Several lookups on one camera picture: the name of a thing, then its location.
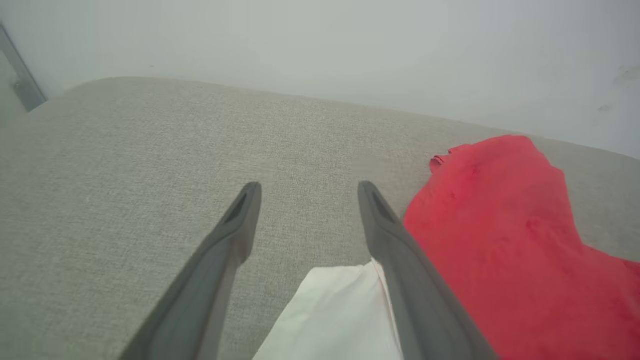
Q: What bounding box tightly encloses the red and white basketball jersey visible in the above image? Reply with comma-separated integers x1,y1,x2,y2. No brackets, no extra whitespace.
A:
252,134,640,360

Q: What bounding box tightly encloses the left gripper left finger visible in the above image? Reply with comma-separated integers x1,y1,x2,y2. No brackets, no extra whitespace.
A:
120,181,263,360

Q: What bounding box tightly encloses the beige fabric sofa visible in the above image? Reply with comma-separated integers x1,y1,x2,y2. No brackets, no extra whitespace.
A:
0,76,640,360

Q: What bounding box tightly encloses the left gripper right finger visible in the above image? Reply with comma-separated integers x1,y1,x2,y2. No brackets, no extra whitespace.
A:
357,180,501,360

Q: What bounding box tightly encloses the grey metal frame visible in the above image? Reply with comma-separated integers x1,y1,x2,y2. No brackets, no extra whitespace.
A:
0,24,49,114

